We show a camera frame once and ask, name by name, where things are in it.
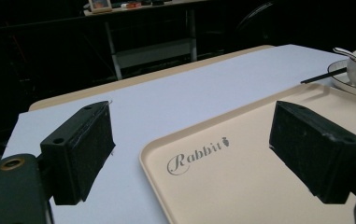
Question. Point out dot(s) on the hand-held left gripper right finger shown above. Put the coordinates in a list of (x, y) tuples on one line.
[(314, 149)]

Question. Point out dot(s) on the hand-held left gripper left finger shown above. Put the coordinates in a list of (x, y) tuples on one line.
[(79, 152)]

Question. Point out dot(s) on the beige plastic tray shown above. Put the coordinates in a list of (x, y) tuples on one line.
[(247, 174)]

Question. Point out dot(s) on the black chopstick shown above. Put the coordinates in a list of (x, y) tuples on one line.
[(323, 76)]

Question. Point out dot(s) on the white plate with dark rim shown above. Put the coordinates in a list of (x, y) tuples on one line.
[(340, 77)]

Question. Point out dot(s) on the white spoon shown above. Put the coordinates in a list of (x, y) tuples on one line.
[(348, 54)]

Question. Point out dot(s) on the metal-legged background table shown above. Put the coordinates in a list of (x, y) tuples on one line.
[(153, 46)]

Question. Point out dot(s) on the framed picture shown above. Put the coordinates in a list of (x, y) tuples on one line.
[(99, 5)]

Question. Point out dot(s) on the red and white small object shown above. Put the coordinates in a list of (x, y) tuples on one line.
[(131, 5)]

